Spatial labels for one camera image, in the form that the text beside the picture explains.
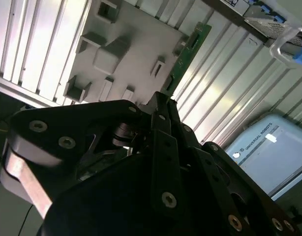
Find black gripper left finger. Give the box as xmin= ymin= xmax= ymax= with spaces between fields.
xmin=0 ymin=91 xmax=179 ymax=219

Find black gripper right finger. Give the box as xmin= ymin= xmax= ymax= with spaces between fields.
xmin=168 ymin=99 xmax=302 ymax=236

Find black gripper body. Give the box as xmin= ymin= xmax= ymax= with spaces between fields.
xmin=40 ymin=118 xmax=230 ymax=236

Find green RAM stick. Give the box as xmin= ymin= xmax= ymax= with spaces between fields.
xmin=163 ymin=21 xmax=212 ymax=101

